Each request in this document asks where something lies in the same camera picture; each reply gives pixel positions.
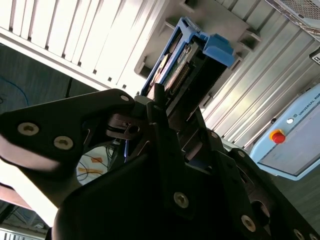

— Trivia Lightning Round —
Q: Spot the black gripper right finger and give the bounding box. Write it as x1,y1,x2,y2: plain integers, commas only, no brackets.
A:
181,111,320,240

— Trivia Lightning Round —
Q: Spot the hard disk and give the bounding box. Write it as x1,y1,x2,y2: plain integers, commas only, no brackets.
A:
139,16,236,127

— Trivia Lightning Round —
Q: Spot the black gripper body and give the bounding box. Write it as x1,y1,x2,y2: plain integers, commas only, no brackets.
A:
51,149,276,240

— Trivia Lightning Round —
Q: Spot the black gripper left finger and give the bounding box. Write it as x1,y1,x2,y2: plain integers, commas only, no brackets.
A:
0,83,198,223

